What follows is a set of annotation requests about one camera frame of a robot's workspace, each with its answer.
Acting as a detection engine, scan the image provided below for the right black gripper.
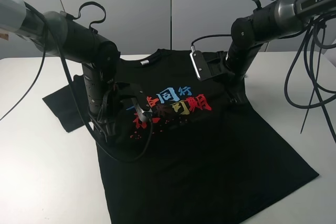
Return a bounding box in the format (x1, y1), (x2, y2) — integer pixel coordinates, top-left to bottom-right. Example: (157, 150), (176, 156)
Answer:
(224, 72), (248, 105)

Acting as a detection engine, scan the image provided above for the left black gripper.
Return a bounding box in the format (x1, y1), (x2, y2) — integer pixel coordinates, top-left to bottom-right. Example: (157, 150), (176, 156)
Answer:
(88, 103), (116, 143)

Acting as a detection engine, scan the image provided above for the black printed t-shirt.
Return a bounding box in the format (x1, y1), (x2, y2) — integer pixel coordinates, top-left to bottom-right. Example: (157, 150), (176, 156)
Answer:
(42, 48), (320, 224)

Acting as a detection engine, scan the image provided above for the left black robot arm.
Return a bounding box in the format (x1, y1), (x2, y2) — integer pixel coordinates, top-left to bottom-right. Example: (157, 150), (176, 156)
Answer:
(1, 0), (120, 141)

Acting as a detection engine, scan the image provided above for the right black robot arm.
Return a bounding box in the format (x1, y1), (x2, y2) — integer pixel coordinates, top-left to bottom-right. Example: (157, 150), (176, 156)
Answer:
(224, 0), (335, 93)

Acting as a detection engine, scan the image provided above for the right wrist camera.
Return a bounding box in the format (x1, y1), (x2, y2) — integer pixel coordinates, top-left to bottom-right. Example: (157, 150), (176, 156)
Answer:
(190, 50), (228, 81)

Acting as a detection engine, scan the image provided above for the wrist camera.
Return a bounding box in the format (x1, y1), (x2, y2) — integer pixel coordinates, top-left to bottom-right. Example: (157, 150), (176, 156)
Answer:
(190, 50), (228, 81)
(116, 82), (153, 123)

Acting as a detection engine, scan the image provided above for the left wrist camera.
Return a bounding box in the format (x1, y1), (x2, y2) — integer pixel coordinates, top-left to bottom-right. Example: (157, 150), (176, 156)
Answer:
(116, 82), (153, 123)

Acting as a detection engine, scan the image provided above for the left black cable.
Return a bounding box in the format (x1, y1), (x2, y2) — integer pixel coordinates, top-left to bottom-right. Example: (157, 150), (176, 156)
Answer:
(0, 2), (155, 162)

